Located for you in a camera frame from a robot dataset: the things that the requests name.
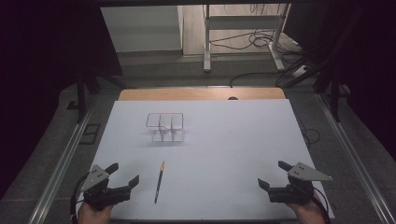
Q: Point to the striped pencil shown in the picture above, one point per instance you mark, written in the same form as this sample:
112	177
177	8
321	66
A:
159	183

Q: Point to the white power strip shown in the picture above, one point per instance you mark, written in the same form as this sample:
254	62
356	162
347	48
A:
300	71

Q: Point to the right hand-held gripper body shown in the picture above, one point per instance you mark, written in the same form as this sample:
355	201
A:
295	191

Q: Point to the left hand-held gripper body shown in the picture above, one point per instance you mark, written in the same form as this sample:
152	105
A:
104	194

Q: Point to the metal floor rail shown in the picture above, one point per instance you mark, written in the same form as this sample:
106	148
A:
60	165
355	158

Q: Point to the person's left hand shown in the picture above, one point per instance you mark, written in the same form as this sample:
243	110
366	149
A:
93	216

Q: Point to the white metal desk frame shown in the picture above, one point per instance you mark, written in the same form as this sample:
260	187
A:
243	22

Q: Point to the person's right hand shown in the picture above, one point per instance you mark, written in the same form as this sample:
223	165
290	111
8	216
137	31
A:
308	214

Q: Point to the black stand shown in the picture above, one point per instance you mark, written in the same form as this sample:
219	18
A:
334	96
81	93

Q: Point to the clear plastic pen holder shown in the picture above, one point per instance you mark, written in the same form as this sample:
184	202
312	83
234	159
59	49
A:
168	129

